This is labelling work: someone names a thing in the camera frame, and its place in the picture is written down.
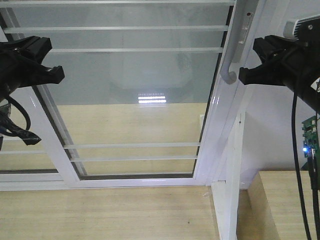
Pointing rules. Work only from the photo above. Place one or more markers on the white triangular support bracket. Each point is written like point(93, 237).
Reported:
point(226, 190)

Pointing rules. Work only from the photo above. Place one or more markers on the light wooden box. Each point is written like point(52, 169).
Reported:
point(275, 203)

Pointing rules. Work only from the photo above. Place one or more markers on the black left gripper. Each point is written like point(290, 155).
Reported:
point(20, 64)

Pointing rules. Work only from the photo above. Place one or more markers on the silver door lock plate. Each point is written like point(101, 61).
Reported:
point(246, 24)

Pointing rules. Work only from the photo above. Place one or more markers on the silver curved door handle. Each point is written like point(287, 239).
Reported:
point(233, 50)

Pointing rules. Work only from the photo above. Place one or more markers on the green circuit board right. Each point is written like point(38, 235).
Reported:
point(310, 137)

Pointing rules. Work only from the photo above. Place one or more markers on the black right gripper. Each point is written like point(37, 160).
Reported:
point(302, 63)

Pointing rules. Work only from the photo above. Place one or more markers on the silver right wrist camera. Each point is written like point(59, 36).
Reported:
point(304, 28)

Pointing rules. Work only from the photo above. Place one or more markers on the white framed sliding glass door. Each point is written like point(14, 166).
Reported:
point(136, 104)

